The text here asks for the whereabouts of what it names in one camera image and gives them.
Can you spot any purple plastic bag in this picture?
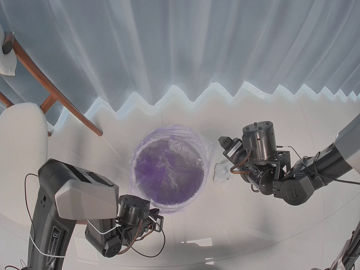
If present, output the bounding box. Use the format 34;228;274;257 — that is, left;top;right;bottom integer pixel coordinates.
129;125;215;214

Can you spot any white trash bin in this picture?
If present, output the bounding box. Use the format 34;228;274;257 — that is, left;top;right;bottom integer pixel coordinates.
134;138;205;209

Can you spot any wooden chair with white cushions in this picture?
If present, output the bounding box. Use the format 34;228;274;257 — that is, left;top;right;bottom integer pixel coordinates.
0;24;104;225

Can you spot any white paper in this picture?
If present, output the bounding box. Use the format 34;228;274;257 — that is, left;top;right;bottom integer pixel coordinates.
213;162;234;185

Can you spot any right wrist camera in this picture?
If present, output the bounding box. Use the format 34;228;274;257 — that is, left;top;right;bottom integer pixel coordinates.
219;136;233;151

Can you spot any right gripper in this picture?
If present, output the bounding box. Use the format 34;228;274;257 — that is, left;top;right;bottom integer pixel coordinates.
223;139;254;168

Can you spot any black cable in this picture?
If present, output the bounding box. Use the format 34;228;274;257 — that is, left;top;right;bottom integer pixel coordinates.
277;145;304;159
24;173;40;224
121;226;167;258

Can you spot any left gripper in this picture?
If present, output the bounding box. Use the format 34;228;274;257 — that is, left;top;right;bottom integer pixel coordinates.
145;209;164;233

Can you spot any white curtain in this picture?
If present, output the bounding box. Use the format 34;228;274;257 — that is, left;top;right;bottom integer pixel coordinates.
0;0;360;136

